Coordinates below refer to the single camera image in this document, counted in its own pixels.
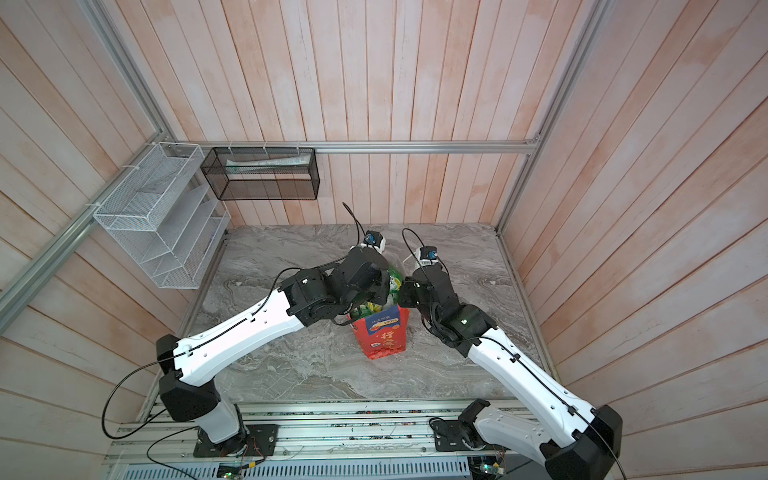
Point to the green candy bag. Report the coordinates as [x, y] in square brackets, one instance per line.
[368, 308]

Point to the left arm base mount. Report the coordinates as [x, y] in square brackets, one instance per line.
[255, 440]

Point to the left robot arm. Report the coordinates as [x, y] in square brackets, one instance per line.
[306, 296]

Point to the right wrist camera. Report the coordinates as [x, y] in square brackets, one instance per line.
[426, 256]

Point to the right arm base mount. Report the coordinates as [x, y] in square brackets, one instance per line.
[461, 434]

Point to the white wire mesh shelf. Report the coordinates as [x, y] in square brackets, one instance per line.
[167, 222]

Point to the red paper bag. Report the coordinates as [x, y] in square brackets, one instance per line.
[383, 334]

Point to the black wire mesh basket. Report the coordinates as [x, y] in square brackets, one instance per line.
[262, 173]

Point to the aluminium frame rail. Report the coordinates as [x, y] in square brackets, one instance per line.
[39, 271]

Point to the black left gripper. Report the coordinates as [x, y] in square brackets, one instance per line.
[380, 295]

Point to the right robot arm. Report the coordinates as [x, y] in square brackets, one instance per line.
[569, 437]

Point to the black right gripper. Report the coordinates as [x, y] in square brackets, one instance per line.
[409, 287]

